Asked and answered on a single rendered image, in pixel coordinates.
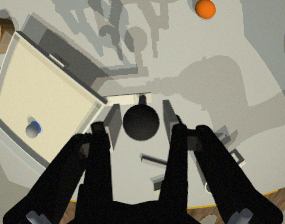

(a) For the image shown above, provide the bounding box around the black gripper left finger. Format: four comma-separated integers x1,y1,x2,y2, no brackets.
3,103,122,224

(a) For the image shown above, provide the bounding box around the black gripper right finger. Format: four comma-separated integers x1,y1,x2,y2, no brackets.
152,100,283,224

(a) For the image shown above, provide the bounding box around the orange ball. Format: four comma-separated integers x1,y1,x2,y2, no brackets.
195,0,216,19

